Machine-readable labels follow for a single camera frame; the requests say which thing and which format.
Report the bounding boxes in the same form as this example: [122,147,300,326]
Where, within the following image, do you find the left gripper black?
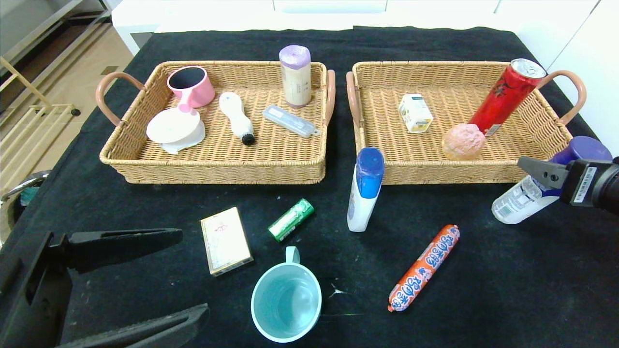
[0,227,204,348]

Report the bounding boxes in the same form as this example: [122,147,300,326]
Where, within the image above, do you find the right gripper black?
[517,156,619,216]

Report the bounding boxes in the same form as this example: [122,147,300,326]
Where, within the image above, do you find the indigo capped drink bottle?
[491,136,613,225]

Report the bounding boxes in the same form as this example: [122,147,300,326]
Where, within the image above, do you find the cream card box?
[200,207,254,277]

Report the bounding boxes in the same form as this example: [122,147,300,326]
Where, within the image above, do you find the teal mug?
[251,246,323,344]

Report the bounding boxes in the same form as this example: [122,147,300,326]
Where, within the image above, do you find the orange sausage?
[387,224,460,313]

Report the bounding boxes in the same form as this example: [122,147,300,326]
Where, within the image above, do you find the wicker basket holding food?
[346,60,587,185]

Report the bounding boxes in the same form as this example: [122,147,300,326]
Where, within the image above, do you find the wicker basket holding household items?
[95,60,337,185]

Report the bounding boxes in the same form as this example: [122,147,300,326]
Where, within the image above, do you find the tall red drink can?
[468,58,547,137]

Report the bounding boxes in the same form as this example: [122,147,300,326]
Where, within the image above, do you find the pink round bun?
[442,123,486,161]

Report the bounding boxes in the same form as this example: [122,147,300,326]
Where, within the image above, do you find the black table cloth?
[0,25,619,348]

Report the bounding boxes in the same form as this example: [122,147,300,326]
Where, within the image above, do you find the small white milk carton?
[398,93,434,133]

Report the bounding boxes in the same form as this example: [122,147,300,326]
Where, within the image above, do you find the round metal rimmed bin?
[0,169,51,242]

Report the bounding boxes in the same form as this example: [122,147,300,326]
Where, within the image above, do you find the green gum tube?
[268,198,315,242]

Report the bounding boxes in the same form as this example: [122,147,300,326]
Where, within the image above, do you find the light wooden rack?
[0,56,80,174]

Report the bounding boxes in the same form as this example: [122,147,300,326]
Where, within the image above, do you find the white bottle bright blue cap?
[347,147,385,232]

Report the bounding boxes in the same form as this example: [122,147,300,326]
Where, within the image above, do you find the white brush black tip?
[219,91,256,146]

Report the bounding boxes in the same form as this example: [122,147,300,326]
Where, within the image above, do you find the pink mug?
[167,65,216,114]

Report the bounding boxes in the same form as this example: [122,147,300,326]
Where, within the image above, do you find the translucent grey toothbrush case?
[262,104,321,139]

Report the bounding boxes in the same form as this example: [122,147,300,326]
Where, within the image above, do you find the purple lid cylinder container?
[279,44,312,107]

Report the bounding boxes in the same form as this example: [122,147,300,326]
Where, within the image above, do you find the grey metal shelf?
[0,0,112,63]

